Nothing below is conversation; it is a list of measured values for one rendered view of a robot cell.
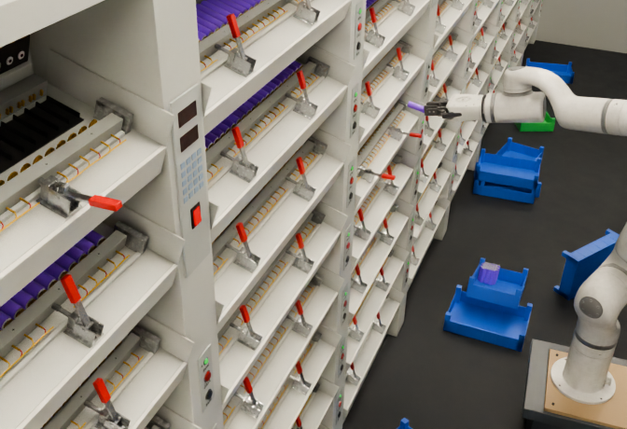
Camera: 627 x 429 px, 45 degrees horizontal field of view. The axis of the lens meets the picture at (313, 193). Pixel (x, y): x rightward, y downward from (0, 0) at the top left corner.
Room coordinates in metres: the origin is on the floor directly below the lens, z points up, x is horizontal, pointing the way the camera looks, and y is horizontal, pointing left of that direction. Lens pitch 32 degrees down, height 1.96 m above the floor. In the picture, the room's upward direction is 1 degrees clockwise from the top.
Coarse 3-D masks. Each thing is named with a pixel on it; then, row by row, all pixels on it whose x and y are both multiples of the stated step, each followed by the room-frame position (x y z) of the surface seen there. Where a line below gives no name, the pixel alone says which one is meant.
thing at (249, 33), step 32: (224, 0) 1.28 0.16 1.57; (256, 0) 1.32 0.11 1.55; (288, 0) 1.36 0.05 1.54; (320, 0) 1.45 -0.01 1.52; (224, 32) 1.15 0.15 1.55; (256, 32) 1.22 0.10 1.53; (288, 32) 1.27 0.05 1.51; (320, 32) 1.37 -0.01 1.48; (224, 64) 1.10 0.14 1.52; (256, 64) 1.13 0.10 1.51; (288, 64) 1.24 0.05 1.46; (224, 96) 1.01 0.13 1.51
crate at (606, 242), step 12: (600, 240) 2.54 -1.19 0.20; (612, 240) 2.55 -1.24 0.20; (564, 252) 2.45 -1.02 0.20; (576, 252) 2.45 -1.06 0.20; (588, 252) 2.46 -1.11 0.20; (600, 252) 2.47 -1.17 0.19; (576, 264) 2.40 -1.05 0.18; (588, 264) 2.44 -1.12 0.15; (600, 264) 2.49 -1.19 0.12; (564, 276) 2.43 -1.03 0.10; (576, 276) 2.40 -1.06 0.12; (588, 276) 2.45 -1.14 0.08; (564, 288) 2.42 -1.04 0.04; (576, 288) 2.41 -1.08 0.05
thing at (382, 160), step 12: (408, 96) 2.17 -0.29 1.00; (408, 108) 2.17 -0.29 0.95; (384, 120) 2.07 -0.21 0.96; (408, 120) 2.11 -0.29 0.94; (384, 144) 1.94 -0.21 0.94; (396, 144) 1.96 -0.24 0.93; (372, 156) 1.86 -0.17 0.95; (384, 156) 1.88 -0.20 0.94; (372, 168) 1.80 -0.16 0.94; (384, 168) 1.84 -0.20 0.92; (360, 180) 1.73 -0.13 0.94; (372, 180) 1.75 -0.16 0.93; (360, 192) 1.68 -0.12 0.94; (360, 204) 1.66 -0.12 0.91
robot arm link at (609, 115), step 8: (616, 104) 1.71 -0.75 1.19; (624, 104) 1.69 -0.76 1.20; (608, 112) 1.70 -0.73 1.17; (616, 112) 1.68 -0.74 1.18; (624, 112) 1.67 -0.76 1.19; (608, 120) 1.69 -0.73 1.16; (616, 120) 1.67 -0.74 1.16; (624, 120) 1.66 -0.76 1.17; (608, 128) 1.69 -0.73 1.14; (616, 128) 1.67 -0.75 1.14; (624, 128) 1.66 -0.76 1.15
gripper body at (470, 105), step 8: (456, 96) 1.99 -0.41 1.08; (464, 96) 1.98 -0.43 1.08; (472, 96) 1.97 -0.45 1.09; (480, 96) 1.96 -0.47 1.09; (448, 104) 1.93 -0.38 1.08; (456, 104) 1.93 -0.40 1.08; (464, 104) 1.92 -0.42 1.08; (472, 104) 1.91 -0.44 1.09; (480, 104) 1.91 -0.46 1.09; (456, 112) 1.91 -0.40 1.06; (464, 112) 1.91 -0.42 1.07; (472, 112) 1.90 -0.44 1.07; (480, 112) 1.89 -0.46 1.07; (456, 120) 1.91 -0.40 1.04; (464, 120) 1.91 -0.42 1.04
